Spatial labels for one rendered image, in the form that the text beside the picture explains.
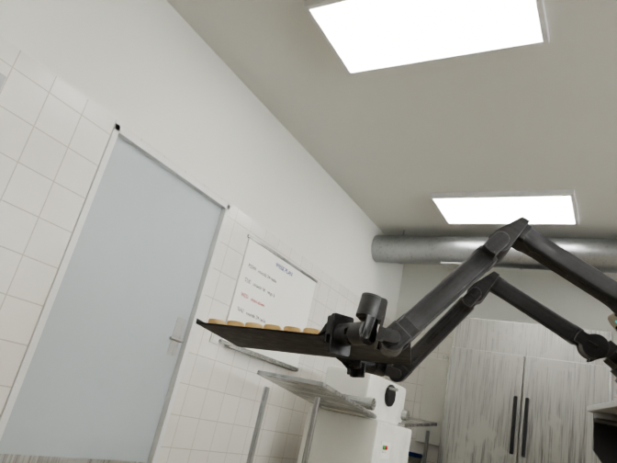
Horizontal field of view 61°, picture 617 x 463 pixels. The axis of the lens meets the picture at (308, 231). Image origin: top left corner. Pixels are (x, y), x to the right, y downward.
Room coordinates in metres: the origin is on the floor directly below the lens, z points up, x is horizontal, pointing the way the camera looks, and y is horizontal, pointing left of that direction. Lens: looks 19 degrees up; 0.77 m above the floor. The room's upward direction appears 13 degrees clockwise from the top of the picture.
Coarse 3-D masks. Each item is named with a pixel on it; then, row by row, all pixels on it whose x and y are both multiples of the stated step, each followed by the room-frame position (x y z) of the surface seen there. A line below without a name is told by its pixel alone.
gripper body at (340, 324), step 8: (336, 320) 1.33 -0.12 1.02; (344, 320) 1.35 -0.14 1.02; (352, 320) 1.36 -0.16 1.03; (336, 328) 1.32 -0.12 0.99; (344, 328) 1.29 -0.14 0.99; (336, 336) 1.32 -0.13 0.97; (344, 336) 1.29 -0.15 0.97; (336, 344) 1.34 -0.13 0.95; (344, 344) 1.32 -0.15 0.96; (352, 344) 1.30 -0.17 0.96; (328, 352) 1.34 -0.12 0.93; (336, 352) 1.34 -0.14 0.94; (344, 352) 1.35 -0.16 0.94
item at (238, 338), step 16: (224, 336) 1.69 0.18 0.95; (240, 336) 1.64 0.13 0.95; (256, 336) 1.59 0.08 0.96; (272, 336) 1.54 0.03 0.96; (288, 336) 1.50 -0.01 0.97; (304, 336) 1.46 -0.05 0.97; (288, 352) 1.84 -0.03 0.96; (304, 352) 1.78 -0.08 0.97; (320, 352) 1.72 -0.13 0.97; (352, 352) 1.62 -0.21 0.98; (368, 352) 1.57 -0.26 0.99
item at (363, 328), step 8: (360, 320) 1.29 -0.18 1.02; (368, 320) 1.25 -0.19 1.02; (376, 320) 1.26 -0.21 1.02; (352, 328) 1.27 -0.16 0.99; (360, 328) 1.24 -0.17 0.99; (368, 328) 1.25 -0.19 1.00; (376, 328) 1.26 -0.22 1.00; (352, 336) 1.27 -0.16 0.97; (360, 336) 1.24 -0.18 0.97; (368, 336) 1.24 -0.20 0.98; (360, 344) 1.27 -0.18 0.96; (368, 344) 1.26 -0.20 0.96
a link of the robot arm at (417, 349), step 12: (468, 300) 1.69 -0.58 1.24; (456, 312) 1.73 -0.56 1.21; (468, 312) 1.72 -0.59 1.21; (444, 324) 1.75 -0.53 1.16; (456, 324) 1.75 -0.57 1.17; (432, 336) 1.77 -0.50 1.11; (444, 336) 1.76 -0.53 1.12; (420, 348) 1.79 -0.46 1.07; (432, 348) 1.78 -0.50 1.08; (420, 360) 1.80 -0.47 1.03; (408, 372) 1.80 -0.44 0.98
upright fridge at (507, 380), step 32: (480, 320) 5.11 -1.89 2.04; (480, 352) 5.05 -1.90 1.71; (512, 352) 4.93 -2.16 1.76; (544, 352) 4.78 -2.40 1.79; (576, 352) 4.64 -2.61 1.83; (448, 384) 5.20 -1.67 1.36; (480, 384) 5.04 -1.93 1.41; (512, 384) 4.88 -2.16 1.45; (544, 384) 4.73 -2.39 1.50; (576, 384) 4.59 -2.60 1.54; (608, 384) 4.46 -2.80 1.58; (448, 416) 5.18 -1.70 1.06; (480, 416) 5.02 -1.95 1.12; (512, 416) 4.83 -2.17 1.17; (544, 416) 4.72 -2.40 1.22; (576, 416) 4.59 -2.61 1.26; (448, 448) 5.16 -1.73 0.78; (480, 448) 5.00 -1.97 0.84; (512, 448) 4.82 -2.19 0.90; (544, 448) 4.71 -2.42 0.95; (576, 448) 4.58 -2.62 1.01
